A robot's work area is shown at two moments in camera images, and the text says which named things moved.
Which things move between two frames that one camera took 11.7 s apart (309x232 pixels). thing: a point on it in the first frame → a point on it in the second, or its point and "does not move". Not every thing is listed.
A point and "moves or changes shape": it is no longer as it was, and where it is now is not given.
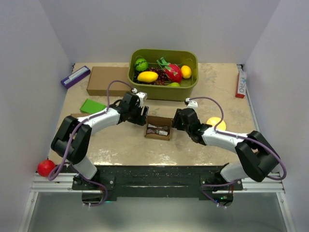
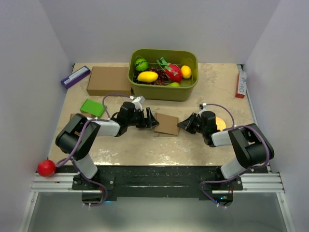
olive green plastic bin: x=186 y=90 does not move
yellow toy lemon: x=186 y=71 does not move
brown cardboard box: x=158 y=128 moves or changes shape
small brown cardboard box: x=79 y=115 does not move
